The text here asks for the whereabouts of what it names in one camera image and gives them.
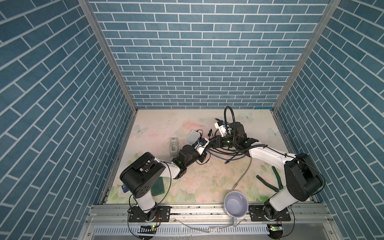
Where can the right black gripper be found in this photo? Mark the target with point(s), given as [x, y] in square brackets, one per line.
[218, 143]

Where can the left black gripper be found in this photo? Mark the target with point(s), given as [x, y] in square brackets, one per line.
[202, 157]

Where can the white network switch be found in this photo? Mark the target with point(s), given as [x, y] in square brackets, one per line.
[193, 138]

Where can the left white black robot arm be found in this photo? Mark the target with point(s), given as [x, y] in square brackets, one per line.
[143, 173]

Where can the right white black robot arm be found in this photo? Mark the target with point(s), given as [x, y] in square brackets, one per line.
[302, 179]

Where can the lavender mug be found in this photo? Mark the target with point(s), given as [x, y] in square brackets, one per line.
[236, 206]

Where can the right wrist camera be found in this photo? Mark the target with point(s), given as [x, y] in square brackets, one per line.
[221, 127]

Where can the green network switch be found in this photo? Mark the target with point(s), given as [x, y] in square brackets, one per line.
[158, 188]

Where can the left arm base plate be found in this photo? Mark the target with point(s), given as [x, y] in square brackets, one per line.
[159, 214]

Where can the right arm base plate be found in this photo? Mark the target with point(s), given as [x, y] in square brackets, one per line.
[260, 213]

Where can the aluminium frame rail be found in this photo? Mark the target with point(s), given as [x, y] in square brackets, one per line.
[309, 221]

